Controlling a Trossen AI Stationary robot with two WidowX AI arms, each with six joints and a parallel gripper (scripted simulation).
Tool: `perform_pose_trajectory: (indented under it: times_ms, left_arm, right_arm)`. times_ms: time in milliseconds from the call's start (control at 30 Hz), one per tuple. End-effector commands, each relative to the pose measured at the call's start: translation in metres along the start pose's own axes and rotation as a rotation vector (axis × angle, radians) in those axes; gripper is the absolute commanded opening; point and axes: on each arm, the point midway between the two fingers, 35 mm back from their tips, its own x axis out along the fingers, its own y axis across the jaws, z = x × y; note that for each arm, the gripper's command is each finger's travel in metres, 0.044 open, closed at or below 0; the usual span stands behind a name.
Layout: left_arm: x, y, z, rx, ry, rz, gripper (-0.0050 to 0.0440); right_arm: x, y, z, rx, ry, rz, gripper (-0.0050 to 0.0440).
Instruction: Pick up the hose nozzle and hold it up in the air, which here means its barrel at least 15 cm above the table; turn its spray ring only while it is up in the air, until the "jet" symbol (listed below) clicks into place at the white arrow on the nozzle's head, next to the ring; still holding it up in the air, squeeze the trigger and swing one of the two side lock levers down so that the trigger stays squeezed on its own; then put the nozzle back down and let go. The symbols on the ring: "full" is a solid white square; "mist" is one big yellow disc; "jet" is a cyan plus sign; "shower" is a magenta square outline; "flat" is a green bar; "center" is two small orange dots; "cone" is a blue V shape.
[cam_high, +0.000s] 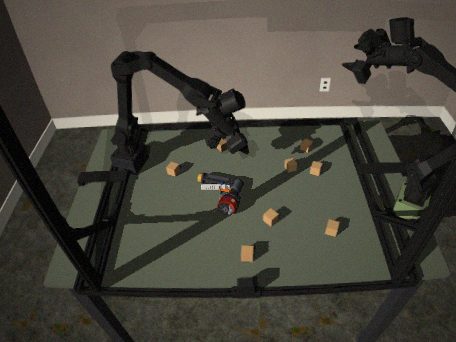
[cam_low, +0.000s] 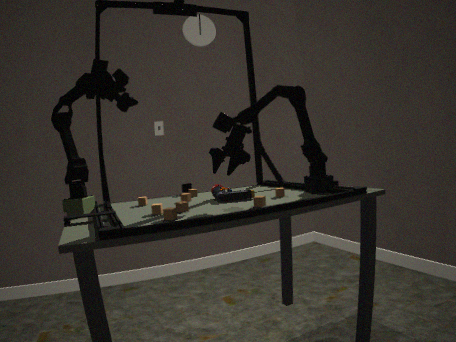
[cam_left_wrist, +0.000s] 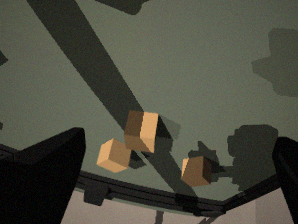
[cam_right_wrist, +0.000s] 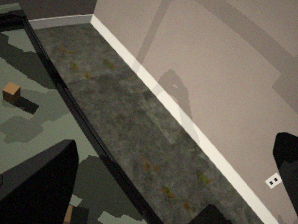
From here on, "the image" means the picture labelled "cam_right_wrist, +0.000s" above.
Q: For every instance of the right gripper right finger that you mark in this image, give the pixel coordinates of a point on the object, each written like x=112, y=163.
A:
x=285, y=153

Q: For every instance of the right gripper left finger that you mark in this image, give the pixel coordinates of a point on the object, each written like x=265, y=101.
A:
x=39, y=190

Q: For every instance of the tan wooden cube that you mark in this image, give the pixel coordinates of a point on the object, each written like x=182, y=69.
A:
x=68, y=215
x=11, y=93

